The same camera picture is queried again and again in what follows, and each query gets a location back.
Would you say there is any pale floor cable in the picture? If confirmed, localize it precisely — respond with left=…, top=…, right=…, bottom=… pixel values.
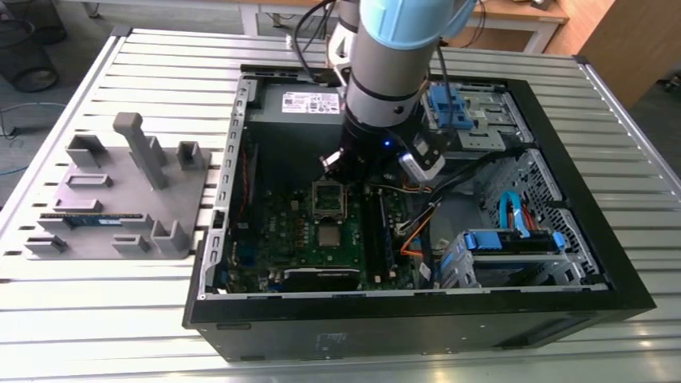
left=0, top=101, right=68, bottom=139

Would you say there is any grey parts rack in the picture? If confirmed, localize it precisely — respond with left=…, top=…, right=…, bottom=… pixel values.
left=21, top=112, right=213, bottom=261

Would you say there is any black PC case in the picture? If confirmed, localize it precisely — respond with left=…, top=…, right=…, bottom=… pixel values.
left=182, top=63, right=657, bottom=363

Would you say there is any metal optical drive cage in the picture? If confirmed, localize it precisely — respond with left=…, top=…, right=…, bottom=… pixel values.
left=419, top=83, right=533, bottom=172

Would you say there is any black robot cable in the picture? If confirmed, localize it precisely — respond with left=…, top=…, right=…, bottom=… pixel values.
left=293, top=0, right=342, bottom=81

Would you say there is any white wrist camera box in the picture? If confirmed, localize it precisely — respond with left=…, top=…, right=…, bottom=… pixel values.
left=395, top=133, right=447, bottom=183

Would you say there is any wooden cabinet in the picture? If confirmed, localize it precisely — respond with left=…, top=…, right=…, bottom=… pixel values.
left=545, top=0, right=681, bottom=113

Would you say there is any metal disk bay cage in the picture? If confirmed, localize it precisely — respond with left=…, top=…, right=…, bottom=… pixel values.
left=435, top=231, right=607, bottom=290

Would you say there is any grey power supply unit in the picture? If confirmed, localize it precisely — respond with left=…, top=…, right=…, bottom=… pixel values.
left=246, top=84, right=347, bottom=179

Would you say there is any black cable bundle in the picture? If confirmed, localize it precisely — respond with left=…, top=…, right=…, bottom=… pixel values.
left=395, top=147, right=527, bottom=236

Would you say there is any orange wire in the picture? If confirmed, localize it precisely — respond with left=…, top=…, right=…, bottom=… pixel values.
left=398, top=215, right=438, bottom=259

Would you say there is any blue plastic drive latch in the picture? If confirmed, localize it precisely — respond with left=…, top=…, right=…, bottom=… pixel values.
left=426, top=85, right=474, bottom=131

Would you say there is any CPU socket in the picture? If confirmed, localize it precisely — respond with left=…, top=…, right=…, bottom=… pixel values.
left=313, top=222, right=347, bottom=252

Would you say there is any green motherboard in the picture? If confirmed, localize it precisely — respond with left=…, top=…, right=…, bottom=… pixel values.
left=222, top=175, right=421, bottom=292

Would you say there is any blue wire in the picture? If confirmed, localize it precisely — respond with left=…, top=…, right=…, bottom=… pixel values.
left=498, top=191, right=533, bottom=240

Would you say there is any red wire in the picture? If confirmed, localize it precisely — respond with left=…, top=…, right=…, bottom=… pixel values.
left=522, top=203, right=541, bottom=233

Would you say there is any hard disk in blue carrier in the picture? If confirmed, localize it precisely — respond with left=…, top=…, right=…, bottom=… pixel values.
left=462, top=230, right=566, bottom=255

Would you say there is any black graphics card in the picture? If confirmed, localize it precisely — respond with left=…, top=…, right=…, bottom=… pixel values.
left=281, top=267, right=362, bottom=292

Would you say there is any blue RAM stick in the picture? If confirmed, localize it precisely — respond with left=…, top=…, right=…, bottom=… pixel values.
left=45, top=213, right=142, bottom=228

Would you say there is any metal socket cover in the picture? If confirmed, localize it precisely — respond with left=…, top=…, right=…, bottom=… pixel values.
left=310, top=180, right=350, bottom=223

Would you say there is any wooden desk white frame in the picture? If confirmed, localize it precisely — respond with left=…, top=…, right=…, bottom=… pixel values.
left=462, top=0, right=570, bottom=55

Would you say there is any silver CPU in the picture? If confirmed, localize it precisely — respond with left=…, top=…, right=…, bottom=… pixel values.
left=317, top=227, right=343, bottom=247

